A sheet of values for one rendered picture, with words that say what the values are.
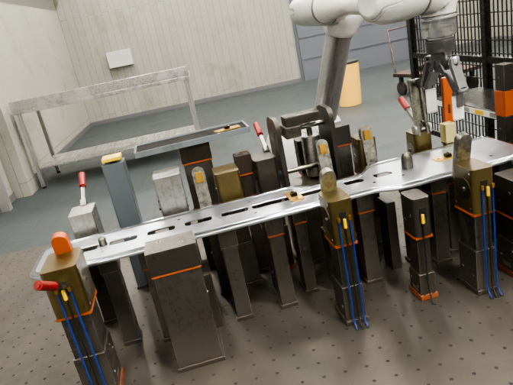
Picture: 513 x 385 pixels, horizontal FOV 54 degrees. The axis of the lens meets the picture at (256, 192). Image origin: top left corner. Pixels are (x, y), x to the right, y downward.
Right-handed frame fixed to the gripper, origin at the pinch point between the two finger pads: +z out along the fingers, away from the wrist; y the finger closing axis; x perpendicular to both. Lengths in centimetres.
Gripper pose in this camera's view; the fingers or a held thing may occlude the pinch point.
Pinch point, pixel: (444, 111)
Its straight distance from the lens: 151.5
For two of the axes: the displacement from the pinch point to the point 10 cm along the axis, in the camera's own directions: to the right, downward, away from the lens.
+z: 1.9, 9.3, 3.2
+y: 1.9, 2.9, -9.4
